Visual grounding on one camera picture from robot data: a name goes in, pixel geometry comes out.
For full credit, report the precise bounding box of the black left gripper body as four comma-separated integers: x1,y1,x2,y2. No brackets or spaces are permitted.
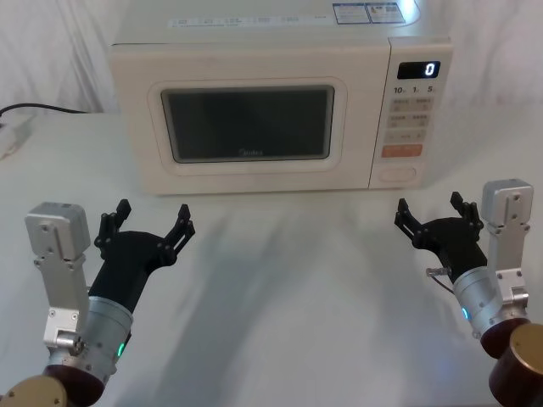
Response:
87,231,178,314

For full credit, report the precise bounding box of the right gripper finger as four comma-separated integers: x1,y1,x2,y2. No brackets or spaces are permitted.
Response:
449,191,485,243
394,198,428,251

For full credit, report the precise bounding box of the white curtain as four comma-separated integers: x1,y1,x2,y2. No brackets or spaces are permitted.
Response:
0,0,543,115

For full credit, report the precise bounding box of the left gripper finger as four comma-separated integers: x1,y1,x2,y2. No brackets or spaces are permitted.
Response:
157,203,197,265
93,198,133,256

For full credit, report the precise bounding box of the white table cloth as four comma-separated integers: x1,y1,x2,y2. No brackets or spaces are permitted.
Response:
0,110,543,407

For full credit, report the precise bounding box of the cream microwave oven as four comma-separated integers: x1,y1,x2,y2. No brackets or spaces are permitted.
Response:
105,0,455,197

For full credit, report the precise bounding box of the white power strip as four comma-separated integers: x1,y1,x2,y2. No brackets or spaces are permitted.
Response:
0,114,36,159

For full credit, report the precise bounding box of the black power cable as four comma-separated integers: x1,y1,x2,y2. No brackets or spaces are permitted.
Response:
0,103,89,119

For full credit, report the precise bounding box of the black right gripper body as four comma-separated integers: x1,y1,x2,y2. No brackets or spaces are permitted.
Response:
417,215,489,282

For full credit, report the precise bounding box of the thin cable with silver plug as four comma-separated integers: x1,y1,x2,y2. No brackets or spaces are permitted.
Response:
424,266,458,294

